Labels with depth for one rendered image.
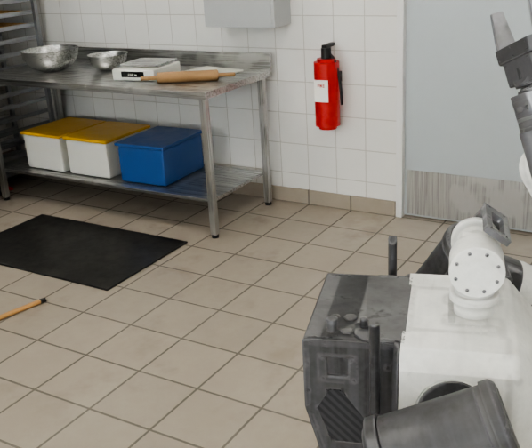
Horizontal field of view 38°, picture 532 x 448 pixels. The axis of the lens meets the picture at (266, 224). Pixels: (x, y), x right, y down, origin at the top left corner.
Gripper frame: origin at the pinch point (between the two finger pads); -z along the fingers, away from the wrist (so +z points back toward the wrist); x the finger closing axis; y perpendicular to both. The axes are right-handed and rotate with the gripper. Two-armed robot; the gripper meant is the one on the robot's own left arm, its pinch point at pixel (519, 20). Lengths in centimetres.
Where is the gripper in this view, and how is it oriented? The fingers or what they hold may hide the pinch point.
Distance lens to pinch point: 129.0
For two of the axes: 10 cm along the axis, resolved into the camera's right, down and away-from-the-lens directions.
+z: 2.8, 9.6, 0.2
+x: 2.2, -0.5, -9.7
